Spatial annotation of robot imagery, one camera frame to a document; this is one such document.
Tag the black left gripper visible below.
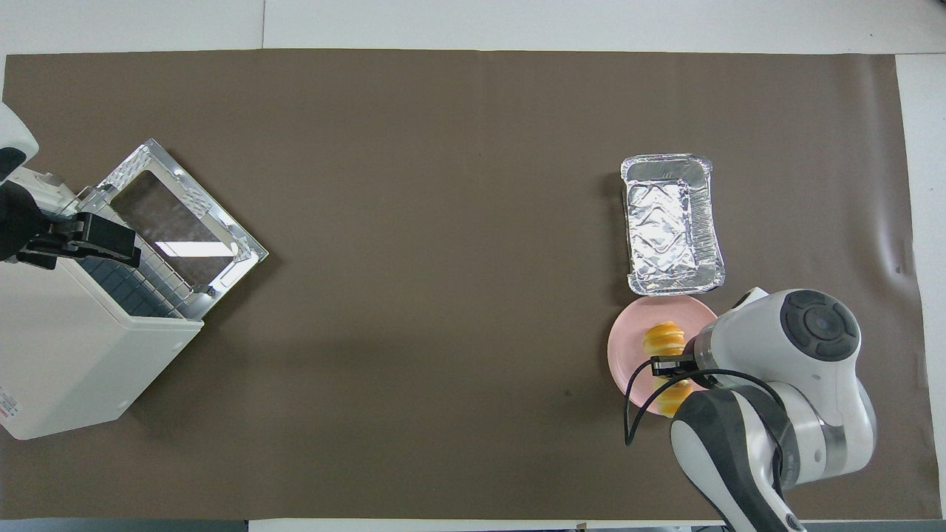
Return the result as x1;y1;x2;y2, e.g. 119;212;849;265
0;181;143;271

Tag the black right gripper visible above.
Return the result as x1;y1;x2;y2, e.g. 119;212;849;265
650;354;700;380

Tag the golden bread loaf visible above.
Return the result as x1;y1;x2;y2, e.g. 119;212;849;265
641;321;696;419

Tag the aluminium foil tray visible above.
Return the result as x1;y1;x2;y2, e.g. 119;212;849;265
619;153;727;297

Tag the glass oven door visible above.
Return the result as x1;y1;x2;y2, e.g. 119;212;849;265
96;138;270;300

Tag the cream toaster oven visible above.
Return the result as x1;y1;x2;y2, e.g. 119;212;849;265
0;166;205;441

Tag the pink round plate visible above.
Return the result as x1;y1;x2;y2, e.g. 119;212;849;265
607;295;720;401

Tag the brown table mat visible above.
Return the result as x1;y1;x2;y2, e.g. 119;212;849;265
0;49;943;522

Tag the metal wire oven rack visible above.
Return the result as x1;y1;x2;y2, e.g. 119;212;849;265
76;188;217;320

